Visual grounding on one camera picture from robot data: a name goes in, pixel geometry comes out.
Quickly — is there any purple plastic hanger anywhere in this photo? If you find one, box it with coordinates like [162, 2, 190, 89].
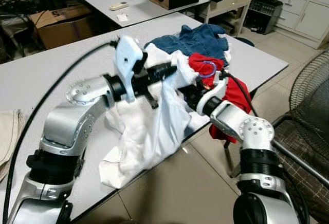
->
[197, 61, 218, 79]

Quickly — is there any red garment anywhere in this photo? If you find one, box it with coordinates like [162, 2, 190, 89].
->
[188, 52, 252, 143]

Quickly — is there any white shirt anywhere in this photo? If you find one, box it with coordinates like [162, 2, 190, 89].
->
[99, 43, 211, 190]

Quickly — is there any blue denim garment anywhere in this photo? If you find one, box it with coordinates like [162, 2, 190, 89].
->
[145, 24, 230, 65]

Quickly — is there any grey long table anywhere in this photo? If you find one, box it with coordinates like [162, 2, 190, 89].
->
[72, 0, 219, 28]

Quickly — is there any white work table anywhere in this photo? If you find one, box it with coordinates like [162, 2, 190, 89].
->
[0, 12, 288, 224]

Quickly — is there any dark blue round stool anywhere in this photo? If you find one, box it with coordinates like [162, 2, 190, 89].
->
[234, 36, 255, 47]

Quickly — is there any white remote control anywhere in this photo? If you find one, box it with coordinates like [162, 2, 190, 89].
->
[109, 2, 130, 11]

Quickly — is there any white desk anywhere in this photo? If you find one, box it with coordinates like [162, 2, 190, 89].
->
[203, 0, 258, 34]

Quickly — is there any brown cardboard box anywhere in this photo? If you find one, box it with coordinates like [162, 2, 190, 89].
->
[28, 4, 98, 50]

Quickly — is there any black amplifier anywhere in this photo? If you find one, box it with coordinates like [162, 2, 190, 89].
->
[243, 0, 284, 34]

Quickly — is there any black standing fan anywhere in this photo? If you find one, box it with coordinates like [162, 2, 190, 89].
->
[289, 52, 329, 132]

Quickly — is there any white drawer cabinet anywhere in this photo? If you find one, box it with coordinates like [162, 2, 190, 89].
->
[254, 0, 329, 50]

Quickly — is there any beige garment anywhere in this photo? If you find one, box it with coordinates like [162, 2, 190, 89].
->
[0, 108, 29, 181]

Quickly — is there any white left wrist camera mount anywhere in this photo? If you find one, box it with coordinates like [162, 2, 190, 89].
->
[114, 35, 144, 104]

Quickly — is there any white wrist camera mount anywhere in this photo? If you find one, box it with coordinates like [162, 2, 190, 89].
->
[198, 75, 229, 104]
[114, 35, 144, 104]

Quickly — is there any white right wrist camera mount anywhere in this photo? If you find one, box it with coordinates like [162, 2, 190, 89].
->
[198, 75, 229, 104]

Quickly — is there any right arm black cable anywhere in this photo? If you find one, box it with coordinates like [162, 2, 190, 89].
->
[218, 70, 255, 119]

